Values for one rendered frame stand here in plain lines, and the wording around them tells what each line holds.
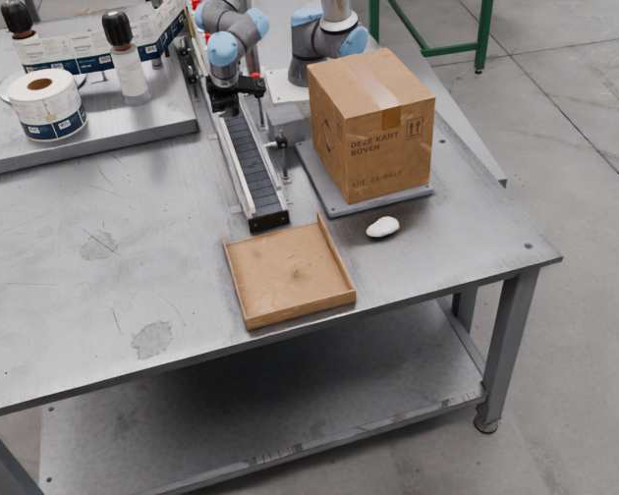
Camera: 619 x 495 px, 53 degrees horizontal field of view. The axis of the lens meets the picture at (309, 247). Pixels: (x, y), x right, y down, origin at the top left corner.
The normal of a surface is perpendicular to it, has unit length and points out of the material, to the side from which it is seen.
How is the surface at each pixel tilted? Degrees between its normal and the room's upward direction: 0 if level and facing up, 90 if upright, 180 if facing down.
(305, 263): 0
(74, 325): 0
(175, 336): 0
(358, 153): 90
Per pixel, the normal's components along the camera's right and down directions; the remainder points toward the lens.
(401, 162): 0.31, 0.64
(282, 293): -0.07, -0.72
